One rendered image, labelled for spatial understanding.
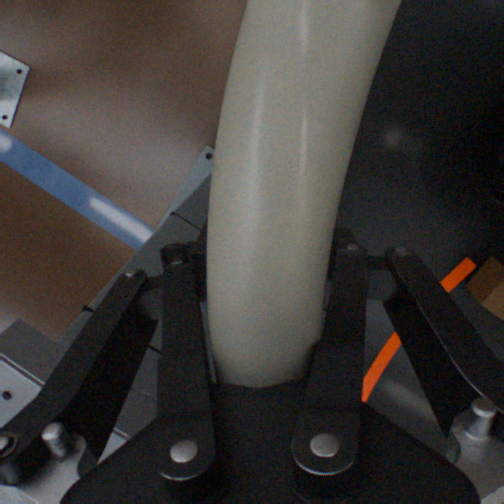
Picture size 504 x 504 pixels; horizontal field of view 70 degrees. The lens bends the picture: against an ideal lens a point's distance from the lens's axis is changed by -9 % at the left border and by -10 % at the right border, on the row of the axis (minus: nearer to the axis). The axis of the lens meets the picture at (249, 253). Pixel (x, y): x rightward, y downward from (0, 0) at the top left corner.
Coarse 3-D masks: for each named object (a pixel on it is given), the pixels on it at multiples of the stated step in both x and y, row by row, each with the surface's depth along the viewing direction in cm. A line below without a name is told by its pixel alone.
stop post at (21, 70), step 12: (0, 60) 100; (12, 60) 100; (0, 72) 102; (12, 72) 101; (24, 72) 101; (0, 84) 101; (12, 84) 103; (24, 84) 103; (0, 96) 104; (12, 96) 104; (0, 108) 106; (12, 108) 106; (0, 120) 107; (12, 120) 108
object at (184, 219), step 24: (192, 168) 108; (192, 192) 87; (168, 216) 114; (192, 216) 75; (168, 240) 63; (192, 240) 68; (144, 264) 54; (72, 336) 37; (144, 360) 40; (144, 384) 37; (216, 384) 43
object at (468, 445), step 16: (480, 400) 8; (464, 416) 8; (480, 416) 7; (464, 432) 8; (480, 432) 8; (448, 448) 8; (464, 448) 8; (480, 448) 7; (496, 448) 7; (464, 464) 7; (480, 464) 7; (496, 464) 7; (480, 480) 7; (496, 480) 7; (480, 496) 6; (496, 496) 7
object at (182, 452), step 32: (192, 288) 14; (192, 320) 12; (192, 352) 10; (160, 384) 9; (192, 384) 9; (160, 416) 8; (192, 416) 8; (160, 448) 7; (192, 448) 7; (192, 480) 6
